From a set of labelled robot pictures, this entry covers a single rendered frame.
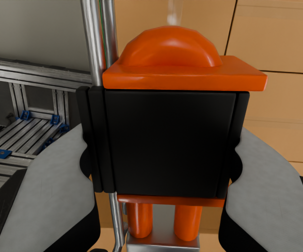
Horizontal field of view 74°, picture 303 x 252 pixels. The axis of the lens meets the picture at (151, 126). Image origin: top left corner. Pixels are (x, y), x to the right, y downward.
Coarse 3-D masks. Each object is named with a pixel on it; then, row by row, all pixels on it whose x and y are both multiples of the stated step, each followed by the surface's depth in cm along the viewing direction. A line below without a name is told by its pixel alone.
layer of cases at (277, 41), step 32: (128, 0) 66; (160, 0) 65; (192, 0) 65; (224, 0) 64; (256, 0) 64; (288, 0) 64; (128, 32) 70; (224, 32) 69; (256, 32) 68; (288, 32) 68; (256, 64) 73; (288, 64) 73; (256, 96) 79; (288, 96) 78; (256, 128) 86; (288, 128) 85; (288, 160) 93
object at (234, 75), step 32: (224, 64) 10; (128, 96) 9; (160, 96) 9; (192, 96) 9; (224, 96) 9; (128, 128) 10; (160, 128) 10; (192, 128) 10; (224, 128) 10; (128, 160) 11; (160, 160) 11; (192, 160) 11; (224, 160) 11; (128, 192) 12; (160, 192) 12; (192, 192) 12; (224, 192) 12
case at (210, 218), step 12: (96, 192) 47; (108, 204) 44; (108, 216) 41; (204, 216) 41; (216, 216) 41; (108, 228) 39; (204, 228) 39; (216, 228) 39; (108, 240) 41; (204, 240) 39; (216, 240) 39
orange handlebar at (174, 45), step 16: (144, 32) 10; (160, 32) 10; (176, 32) 10; (192, 32) 10; (128, 48) 10; (144, 48) 10; (160, 48) 10; (176, 48) 10; (192, 48) 10; (208, 48) 10; (128, 64) 10; (144, 64) 10; (160, 64) 10; (176, 64) 10; (192, 64) 10; (208, 64) 10; (128, 208) 16; (144, 208) 15; (176, 208) 16; (192, 208) 15; (128, 224) 17; (144, 224) 16; (176, 224) 17; (192, 224) 16
